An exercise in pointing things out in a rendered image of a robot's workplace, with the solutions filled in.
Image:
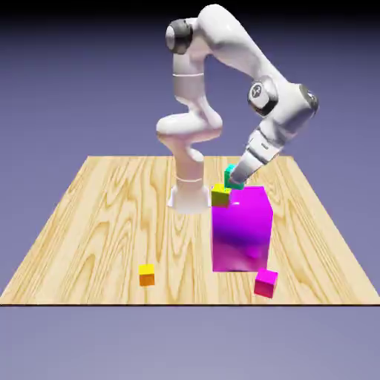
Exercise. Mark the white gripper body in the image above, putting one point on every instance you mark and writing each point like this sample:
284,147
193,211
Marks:
247,167

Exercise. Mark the small teal cube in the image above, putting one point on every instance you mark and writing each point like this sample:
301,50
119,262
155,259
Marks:
229,175

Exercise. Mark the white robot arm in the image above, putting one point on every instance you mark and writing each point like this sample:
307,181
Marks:
213,53

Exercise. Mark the small yellow-green cube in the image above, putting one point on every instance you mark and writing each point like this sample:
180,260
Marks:
220,196

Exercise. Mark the small pink cube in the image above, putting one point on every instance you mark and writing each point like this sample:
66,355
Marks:
265,282

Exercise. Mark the small orange cube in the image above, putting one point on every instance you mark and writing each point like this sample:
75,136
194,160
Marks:
147,275

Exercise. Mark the large magenta box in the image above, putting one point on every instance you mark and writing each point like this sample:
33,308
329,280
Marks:
242,231

